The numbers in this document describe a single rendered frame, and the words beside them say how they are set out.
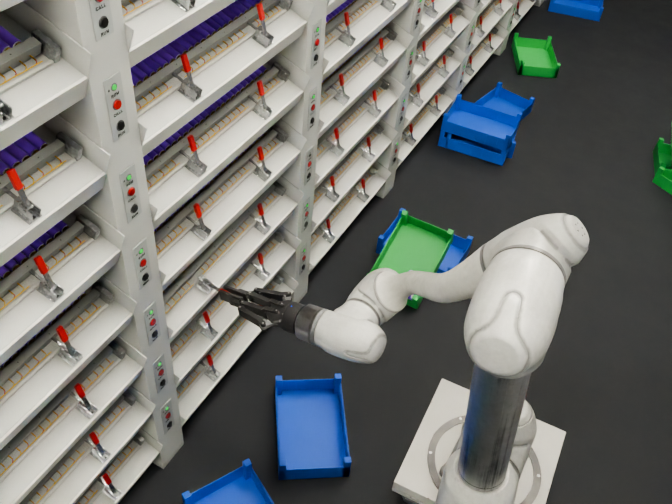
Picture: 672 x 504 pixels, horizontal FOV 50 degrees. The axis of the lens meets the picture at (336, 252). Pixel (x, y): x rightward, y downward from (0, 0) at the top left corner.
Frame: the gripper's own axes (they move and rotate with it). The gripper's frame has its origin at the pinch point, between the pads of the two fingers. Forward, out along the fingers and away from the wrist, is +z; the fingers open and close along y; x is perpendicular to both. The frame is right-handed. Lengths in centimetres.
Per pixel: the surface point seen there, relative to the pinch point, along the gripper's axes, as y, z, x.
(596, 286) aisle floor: 113, -72, -64
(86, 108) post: -27, -3, 68
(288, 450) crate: -4, -12, -53
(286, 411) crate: 7, -5, -52
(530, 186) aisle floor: 155, -33, -57
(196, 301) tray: -5.0, 8.4, -1.0
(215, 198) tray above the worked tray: 10.9, 9.3, 20.5
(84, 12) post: -26, -8, 85
